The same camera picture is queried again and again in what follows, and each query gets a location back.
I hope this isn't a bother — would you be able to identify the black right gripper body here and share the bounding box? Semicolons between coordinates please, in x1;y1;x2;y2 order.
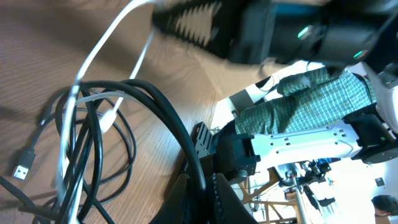
152;0;246;58

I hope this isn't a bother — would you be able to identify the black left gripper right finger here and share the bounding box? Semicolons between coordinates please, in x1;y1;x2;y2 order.
211;173;258;224

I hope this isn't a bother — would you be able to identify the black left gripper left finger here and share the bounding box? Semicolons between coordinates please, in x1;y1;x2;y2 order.
149;174;189;224

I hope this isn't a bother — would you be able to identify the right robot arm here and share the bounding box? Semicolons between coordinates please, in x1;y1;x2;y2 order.
152;1;397;183

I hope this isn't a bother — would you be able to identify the person in plaid shirt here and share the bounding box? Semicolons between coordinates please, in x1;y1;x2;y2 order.
234;67;376;134

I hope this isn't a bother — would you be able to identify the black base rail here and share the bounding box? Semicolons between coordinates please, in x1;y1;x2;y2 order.
192;122;215;176

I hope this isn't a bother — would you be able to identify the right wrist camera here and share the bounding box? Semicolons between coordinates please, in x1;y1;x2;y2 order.
228;0;397;72

